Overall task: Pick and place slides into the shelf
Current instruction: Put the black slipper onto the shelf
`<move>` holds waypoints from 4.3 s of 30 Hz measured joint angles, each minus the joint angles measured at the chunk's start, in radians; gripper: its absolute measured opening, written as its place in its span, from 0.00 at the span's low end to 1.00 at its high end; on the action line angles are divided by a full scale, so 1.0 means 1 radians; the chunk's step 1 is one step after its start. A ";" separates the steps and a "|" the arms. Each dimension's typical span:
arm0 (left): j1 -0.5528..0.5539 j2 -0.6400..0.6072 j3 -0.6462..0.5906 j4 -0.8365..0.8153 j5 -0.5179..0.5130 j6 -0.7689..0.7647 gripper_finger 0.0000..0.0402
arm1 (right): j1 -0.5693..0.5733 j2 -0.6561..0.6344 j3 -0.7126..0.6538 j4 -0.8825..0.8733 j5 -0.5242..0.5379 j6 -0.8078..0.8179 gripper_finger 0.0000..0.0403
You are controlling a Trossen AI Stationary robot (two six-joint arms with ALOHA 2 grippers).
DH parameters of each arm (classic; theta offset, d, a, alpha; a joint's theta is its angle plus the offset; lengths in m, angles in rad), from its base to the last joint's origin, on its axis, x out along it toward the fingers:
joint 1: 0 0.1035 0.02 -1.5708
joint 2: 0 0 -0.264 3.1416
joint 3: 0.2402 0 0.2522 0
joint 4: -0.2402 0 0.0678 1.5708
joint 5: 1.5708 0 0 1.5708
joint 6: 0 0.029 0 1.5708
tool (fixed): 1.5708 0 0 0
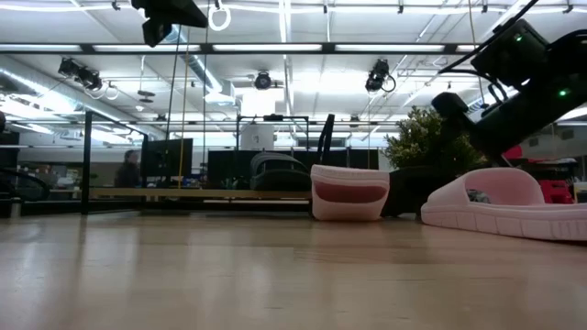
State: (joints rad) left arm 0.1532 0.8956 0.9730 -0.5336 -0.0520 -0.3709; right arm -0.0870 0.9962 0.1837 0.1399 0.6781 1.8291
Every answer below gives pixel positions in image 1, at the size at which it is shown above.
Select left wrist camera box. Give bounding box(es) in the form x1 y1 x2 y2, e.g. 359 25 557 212
141 17 174 48

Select green artificial flowering plant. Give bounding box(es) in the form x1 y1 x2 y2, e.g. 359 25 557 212
383 104 488 175

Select black partition panels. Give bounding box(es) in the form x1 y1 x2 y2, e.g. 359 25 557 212
206 147 381 190

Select black LED light bar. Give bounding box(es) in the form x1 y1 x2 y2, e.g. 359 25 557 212
0 42 481 56

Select black equipment stand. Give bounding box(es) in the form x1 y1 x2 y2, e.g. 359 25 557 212
0 112 21 219

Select thin black hanging cable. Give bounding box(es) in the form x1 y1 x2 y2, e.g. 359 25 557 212
164 25 182 138
202 25 210 175

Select white cable loop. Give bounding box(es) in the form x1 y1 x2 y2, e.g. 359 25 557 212
207 2 233 33
84 81 121 102

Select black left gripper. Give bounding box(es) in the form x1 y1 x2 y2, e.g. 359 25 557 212
130 0 210 28

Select black ceiling-hung camera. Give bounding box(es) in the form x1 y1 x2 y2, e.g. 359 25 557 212
364 58 397 94
253 70 274 91
76 67 105 92
57 57 83 78

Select pink foam slide sandal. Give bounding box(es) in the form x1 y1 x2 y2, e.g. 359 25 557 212
310 164 392 223
420 167 587 243

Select black-framed wooden shelf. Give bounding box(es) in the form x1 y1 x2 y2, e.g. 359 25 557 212
80 109 337 217

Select red and black cart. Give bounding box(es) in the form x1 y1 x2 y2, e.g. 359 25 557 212
539 178 575 204

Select person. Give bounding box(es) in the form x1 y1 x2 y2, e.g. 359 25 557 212
113 148 143 188

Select black computer monitor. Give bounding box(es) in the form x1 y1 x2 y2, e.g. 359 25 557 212
145 137 194 178

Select black plant pot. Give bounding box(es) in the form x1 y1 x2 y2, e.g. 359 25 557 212
380 165 460 219

